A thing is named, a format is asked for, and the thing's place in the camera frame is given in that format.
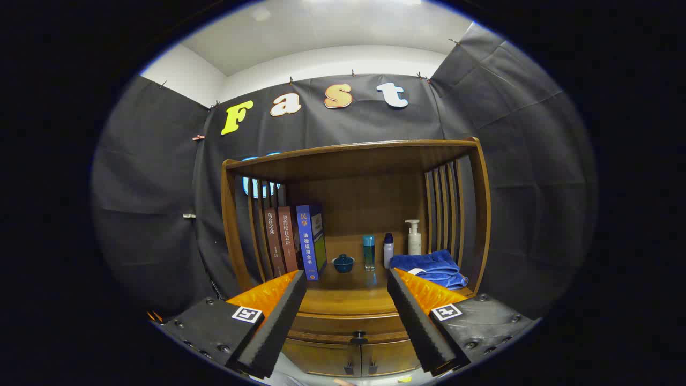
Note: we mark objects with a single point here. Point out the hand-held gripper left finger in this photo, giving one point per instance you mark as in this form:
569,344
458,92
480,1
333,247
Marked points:
278,321

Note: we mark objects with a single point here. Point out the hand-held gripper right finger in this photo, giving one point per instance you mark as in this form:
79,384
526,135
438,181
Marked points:
415,321

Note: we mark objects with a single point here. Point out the wooden drawer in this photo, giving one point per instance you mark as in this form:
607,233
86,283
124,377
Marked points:
343,324

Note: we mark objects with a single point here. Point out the wooden cabinet door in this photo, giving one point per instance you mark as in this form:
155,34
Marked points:
321,356
388,356

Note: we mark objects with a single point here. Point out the wooden countertop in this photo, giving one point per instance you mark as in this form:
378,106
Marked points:
348,292

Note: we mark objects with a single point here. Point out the wooden cabinet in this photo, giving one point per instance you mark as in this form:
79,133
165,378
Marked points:
364,161

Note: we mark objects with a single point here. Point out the folded blue towel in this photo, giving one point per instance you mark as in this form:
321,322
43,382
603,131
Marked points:
429,265

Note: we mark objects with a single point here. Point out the white bottle with blue cap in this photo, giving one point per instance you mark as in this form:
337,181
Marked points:
388,254

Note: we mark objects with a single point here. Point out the white pump bottle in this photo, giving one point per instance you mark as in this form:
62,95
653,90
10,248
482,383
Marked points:
414,242

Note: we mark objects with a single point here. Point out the dark brown book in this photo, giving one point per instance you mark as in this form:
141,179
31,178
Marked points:
274,241

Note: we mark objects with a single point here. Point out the teal glass bottle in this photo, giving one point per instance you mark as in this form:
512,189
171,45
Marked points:
368,254

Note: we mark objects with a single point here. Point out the blue book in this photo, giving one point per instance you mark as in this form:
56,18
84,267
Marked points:
307,241

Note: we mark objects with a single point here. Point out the dark blue lidded cup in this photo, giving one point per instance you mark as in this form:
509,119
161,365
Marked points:
343,264

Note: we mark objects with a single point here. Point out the reddish brown book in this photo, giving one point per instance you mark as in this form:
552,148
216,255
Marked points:
288,236

